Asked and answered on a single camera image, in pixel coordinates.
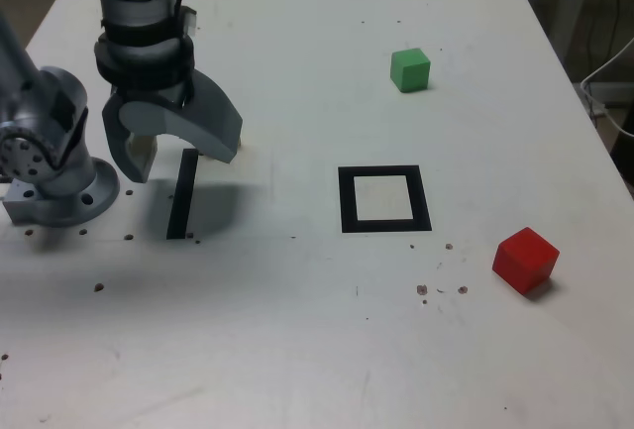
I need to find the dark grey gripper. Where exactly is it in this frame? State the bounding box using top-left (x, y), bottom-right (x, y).
top-left (102, 69), bottom-right (245, 184)

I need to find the green cube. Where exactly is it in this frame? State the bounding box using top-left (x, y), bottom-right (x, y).
top-left (389, 47), bottom-right (432, 94)

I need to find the red cube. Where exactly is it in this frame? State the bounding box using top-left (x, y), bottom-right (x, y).
top-left (491, 226), bottom-right (561, 296)

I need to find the black tape square outline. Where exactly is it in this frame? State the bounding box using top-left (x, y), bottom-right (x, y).
top-left (337, 164), bottom-right (433, 235)

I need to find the black tape strip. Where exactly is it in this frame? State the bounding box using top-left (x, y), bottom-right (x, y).
top-left (165, 148), bottom-right (199, 241)

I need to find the small white gripper camera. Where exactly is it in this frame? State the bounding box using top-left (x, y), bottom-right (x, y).
top-left (178, 5), bottom-right (200, 37)

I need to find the white background cable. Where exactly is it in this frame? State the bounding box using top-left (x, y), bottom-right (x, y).
top-left (579, 36), bottom-right (634, 139)

